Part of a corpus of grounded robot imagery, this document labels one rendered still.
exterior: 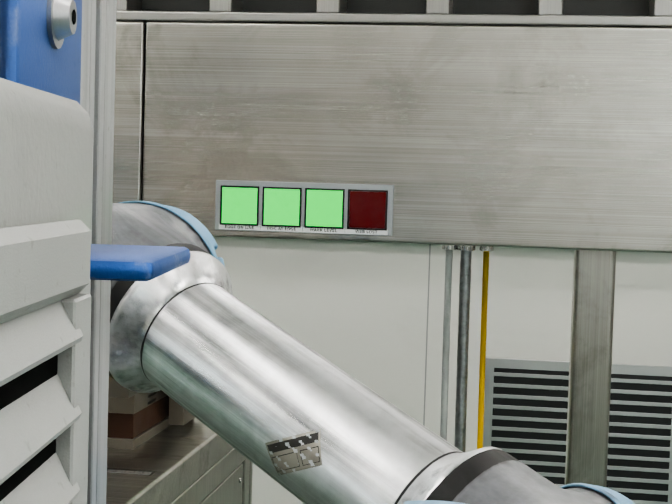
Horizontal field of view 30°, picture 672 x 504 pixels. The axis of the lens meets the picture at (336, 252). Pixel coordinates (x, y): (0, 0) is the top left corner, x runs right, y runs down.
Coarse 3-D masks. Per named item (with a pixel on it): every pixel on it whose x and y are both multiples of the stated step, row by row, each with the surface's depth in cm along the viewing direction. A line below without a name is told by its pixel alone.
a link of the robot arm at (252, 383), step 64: (192, 256) 90; (128, 320) 88; (192, 320) 86; (256, 320) 86; (128, 384) 91; (192, 384) 85; (256, 384) 82; (320, 384) 81; (256, 448) 81; (320, 448) 78; (384, 448) 76; (448, 448) 77
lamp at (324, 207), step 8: (312, 192) 173; (320, 192) 173; (328, 192) 173; (336, 192) 173; (312, 200) 173; (320, 200) 173; (328, 200) 173; (336, 200) 173; (312, 208) 173; (320, 208) 173; (328, 208) 173; (336, 208) 173; (312, 216) 173; (320, 216) 173; (328, 216) 173; (336, 216) 173; (312, 224) 174; (320, 224) 173; (328, 224) 173; (336, 224) 173
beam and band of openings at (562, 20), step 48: (144, 0) 184; (192, 0) 183; (240, 0) 180; (288, 0) 181; (336, 0) 173; (384, 0) 179; (432, 0) 171; (480, 0) 177; (528, 0) 176; (576, 0) 175; (624, 0) 174
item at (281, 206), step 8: (264, 192) 174; (272, 192) 174; (280, 192) 174; (288, 192) 174; (296, 192) 174; (264, 200) 174; (272, 200) 174; (280, 200) 174; (288, 200) 174; (296, 200) 174; (264, 208) 174; (272, 208) 174; (280, 208) 174; (288, 208) 174; (296, 208) 174; (264, 216) 174; (272, 216) 174; (280, 216) 174; (288, 216) 174; (296, 216) 174; (272, 224) 174; (280, 224) 174; (288, 224) 174; (296, 224) 174
